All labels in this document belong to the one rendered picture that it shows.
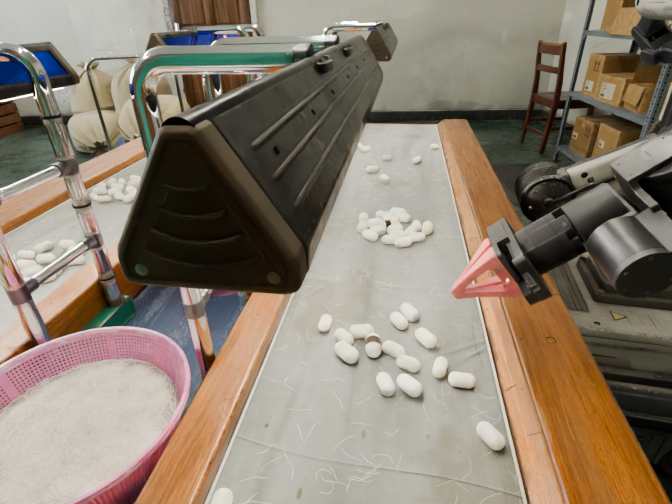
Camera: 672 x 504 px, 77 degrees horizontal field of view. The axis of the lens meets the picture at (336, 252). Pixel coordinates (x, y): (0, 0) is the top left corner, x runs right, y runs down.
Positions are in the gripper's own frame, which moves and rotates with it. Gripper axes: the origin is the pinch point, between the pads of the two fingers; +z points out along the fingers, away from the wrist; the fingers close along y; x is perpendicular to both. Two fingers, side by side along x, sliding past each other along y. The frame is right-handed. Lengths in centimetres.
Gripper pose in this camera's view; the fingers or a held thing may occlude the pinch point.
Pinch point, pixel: (458, 291)
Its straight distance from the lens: 55.3
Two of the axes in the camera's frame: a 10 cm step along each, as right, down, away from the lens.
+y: -1.4, 4.9, -8.6
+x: 6.4, 7.1, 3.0
